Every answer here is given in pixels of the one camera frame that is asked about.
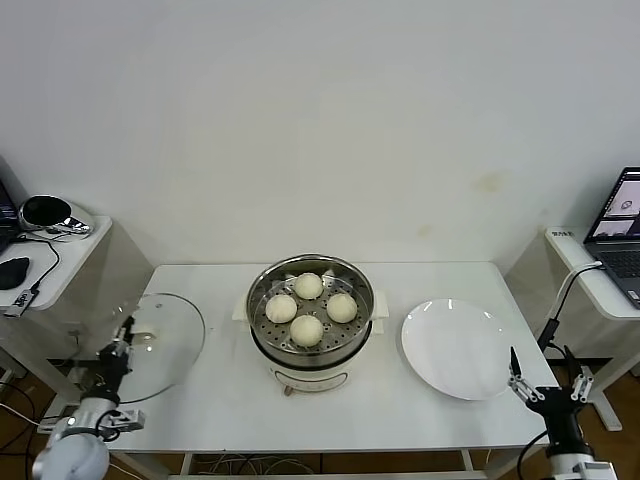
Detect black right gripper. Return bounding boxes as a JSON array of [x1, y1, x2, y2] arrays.
[[507, 344, 595, 451]]

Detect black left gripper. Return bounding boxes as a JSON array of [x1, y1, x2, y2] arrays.
[[97, 314, 139, 389]]

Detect round glass pot lid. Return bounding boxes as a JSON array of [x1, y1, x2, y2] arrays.
[[82, 292, 207, 405]]

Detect white steamed baozi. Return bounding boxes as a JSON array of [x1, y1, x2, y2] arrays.
[[289, 314, 324, 348], [265, 294, 300, 324], [293, 272, 324, 301], [326, 292, 359, 323]]

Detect perforated steel steamer basket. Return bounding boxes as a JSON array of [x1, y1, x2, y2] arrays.
[[247, 254, 375, 357]]

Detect white side table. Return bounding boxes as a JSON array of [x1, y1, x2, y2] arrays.
[[504, 225, 640, 434], [0, 214, 156, 436]]

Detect round white plate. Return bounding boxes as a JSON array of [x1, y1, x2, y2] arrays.
[[401, 298, 521, 402]]

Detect grey usb hub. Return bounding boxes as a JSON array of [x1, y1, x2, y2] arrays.
[[5, 288, 41, 319]]

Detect black computer mouse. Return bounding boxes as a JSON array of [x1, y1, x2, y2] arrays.
[[0, 255, 32, 290]]

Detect grey open laptop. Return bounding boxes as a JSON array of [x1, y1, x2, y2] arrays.
[[583, 167, 640, 310]]

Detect shiny chrome headset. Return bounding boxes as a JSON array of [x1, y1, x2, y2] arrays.
[[17, 193, 97, 236]]

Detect dark open laptop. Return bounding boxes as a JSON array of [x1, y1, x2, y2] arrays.
[[0, 153, 25, 254]]

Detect cream electric cooker pot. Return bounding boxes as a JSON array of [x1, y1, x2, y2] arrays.
[[231, 288, 390, 399]]

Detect black cable adapter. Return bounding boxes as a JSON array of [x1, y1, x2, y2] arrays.
[[538, 318, 560, 351]]

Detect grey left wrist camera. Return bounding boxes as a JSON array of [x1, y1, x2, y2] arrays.
[[107, 408, 147, 432]]

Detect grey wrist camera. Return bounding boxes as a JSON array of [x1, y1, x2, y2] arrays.
[[572, 460, 617, 480], [107, 408, 147, 432]]

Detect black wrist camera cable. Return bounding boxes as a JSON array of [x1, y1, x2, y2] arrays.
[[517, 429, 551, 480]]

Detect thin black desk cable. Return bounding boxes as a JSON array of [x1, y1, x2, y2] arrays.
[[14, 230, 63, 292]]

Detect white laptop cable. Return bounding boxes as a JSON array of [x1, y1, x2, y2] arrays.
[[549, 260, 606, 324]]

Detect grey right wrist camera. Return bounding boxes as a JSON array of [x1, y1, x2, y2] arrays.
[[572, 460, 617, 480]]

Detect white metal table frame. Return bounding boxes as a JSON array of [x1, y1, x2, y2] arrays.
[[167, 451, 479, 480]]

